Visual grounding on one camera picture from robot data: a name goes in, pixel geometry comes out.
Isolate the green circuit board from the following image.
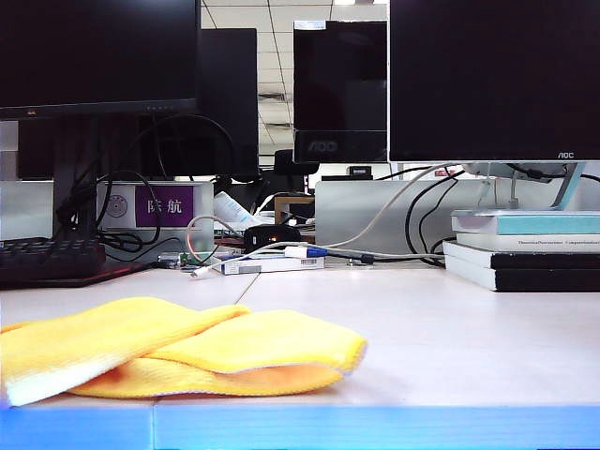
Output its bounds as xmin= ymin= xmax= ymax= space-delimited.
xmin=180 ymin=251 xmax=213 ymax=271

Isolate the white paper pouch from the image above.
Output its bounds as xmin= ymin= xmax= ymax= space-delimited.
xmin=214 ymin=190 xmax=260 ymax=232

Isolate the plain black monitor back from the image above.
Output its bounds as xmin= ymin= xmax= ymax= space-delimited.
xmin=196 ymin=27 xmax=260 ymax=177

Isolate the purple name sign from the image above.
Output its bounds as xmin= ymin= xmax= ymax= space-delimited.
xmin=135 ymin=185 xmax=195 ymax=229

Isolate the black looped cable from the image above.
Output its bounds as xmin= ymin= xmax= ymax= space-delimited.
xmin=404 ymin=171 xmax=466 ymax=268

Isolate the white-spined book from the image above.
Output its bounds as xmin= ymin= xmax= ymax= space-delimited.
xmin=455 ymin=232 xmax=600 ymax=254

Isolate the black cable with ferrite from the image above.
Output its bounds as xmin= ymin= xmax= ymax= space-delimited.
xmin=326 ymin=249 xmax=446 ymax=267

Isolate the black-spined book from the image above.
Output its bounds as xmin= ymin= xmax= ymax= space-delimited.
xmin=443 ymin=255 xmax=600 ymax=293
xmin=442 ymin=240 xmax=600 ymax=272

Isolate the teal-spined book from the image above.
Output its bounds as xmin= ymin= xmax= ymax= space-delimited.
xmin=450 ymin=209 xmax=600 ymax=236

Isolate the black monitor stand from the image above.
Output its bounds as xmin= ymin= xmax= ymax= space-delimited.
xmin=52 ymin=115 xmax=100 ymax=245

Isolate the white and blue USB plug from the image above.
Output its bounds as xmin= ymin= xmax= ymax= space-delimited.
xmin=283 ymin=246 xmax=328 ymax=259

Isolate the black power adapter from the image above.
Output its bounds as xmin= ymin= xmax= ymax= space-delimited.
xmin=243 ymin=224 xmax=302 ymax=254

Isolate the black desk mat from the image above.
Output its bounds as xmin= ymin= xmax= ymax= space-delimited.
xmin=0 ymin=260 xmax=154 ymax=290

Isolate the silver monitor stand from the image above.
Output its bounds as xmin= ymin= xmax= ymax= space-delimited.
xmin=461 ymin=161 xmax=587 ymax=212

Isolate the black AOC monitor back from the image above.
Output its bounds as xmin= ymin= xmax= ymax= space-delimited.
xmin=292 ymin=19 xmax=390 ymax=164

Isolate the grey cable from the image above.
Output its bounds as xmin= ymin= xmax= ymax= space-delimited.
xmin=322 ymin=162 xmax=454 ymax=249

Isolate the black monitor with small logo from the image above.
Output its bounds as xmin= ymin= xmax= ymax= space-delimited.
xmin=0 ymin=0 xmax=202 ymax=121

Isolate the black arched cable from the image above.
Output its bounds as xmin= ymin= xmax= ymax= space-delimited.
xmin=156 ymin=113 xmax=235 ymax=183

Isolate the black cable bundle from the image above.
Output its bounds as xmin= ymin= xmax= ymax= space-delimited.
xmin=55 ymin=169 xmax=164 ymax=255

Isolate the white and blue box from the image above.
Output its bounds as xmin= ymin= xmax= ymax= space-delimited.
xmin=210 ymin=252 xmax=326 ymax=277

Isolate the black aoc monitor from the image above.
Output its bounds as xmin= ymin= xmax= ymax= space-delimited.
xmin=387 ymin=0 xmax=600 ymax=164
xmin=292 ymin=19 xmax=390 ymax=164

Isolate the white cable with plug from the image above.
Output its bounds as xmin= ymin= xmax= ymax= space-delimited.
xmin=185 ymin=214 xmax=245 ymax=281

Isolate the black office chair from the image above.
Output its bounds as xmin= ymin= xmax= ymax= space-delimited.
xmin=273 ymin=149 xmax=321 ymax=194

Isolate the right black AOC monitor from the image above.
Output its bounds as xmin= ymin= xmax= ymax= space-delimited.
xmin=387 ymin=0 xmax=600 ymax=164

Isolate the black keyboard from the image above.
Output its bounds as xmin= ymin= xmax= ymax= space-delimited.
xmin=0 ymin=236 xmax=108 ymax=282

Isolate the wooden box frame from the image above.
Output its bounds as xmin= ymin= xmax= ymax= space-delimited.
xmin=273 ymin=195 xmax=316 ymax=227

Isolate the yellow microfibre rag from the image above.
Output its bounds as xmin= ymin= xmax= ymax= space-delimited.
xmin=0 ymin=295 xmax=368 ymax=407

